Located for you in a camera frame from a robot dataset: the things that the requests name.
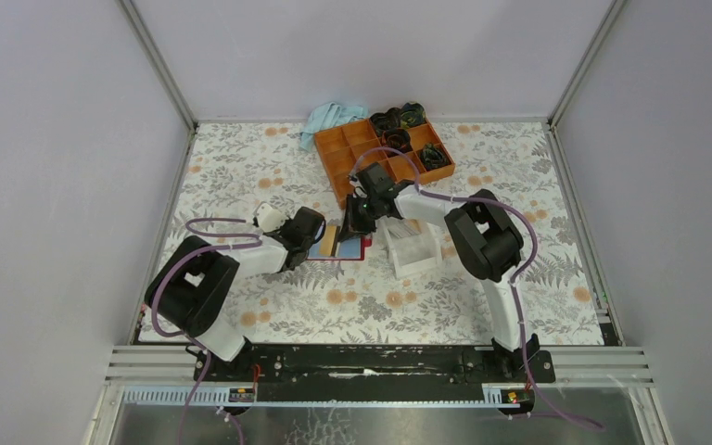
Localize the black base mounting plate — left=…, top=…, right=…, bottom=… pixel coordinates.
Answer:
left=194, top=343, right=556, bottom=402

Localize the rolled tie orange pattern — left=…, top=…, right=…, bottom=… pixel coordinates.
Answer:
left=380, top=128, right=413, bottom=158

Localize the rolled tie dark striped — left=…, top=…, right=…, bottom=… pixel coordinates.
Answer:
left=369, top=108, right=401, bottom=138

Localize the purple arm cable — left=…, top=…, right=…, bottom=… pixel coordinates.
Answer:
left=348, top=146, right=606, bottom=434
left=148, top=217, right=265, bottom=445

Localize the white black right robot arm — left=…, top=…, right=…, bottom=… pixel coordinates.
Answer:
left=342, top=163, right=539, bottom=382

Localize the light blue cloth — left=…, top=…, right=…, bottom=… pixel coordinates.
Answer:
left=300, top=102, right=369, bottom=151

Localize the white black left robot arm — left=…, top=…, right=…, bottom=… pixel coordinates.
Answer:
left=145, top=203, right=325, bottom=381

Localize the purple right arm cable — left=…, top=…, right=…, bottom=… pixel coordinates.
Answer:
left=348, top=146, right=606, bottom=434

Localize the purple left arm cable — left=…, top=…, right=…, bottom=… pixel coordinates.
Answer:
left=148, top=217, right=265, bottom=445

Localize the gold credit card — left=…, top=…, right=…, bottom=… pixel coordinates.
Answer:
left=317, top=225, right=339, bottom=258

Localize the rolled tie yellow green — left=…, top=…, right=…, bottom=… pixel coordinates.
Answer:
left=400, top=102, right=427, bottom=128

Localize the rolled tie green pattern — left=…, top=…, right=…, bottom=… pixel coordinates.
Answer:
left=417, top=143, right=451, bottom=172

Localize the stack of white cards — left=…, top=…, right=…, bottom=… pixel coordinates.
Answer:
left=388, top=220, right=422, bottom=239

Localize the red leather card holder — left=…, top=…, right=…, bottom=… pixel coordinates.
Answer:
left=308, top=226, right=372, bottom=261

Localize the orange wooden compartment tray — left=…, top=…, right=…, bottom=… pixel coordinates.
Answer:
left=313, top=119, right=456, bottom=209

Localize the white card box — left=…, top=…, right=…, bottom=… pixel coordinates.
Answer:
left=377, top=218, right=443, bottom=279

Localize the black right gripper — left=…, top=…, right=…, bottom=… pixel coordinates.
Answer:
left=339, top=194, right=382, bottom=244

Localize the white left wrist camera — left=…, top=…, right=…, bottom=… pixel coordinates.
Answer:
left=253, top=202, right=288, bottom=233

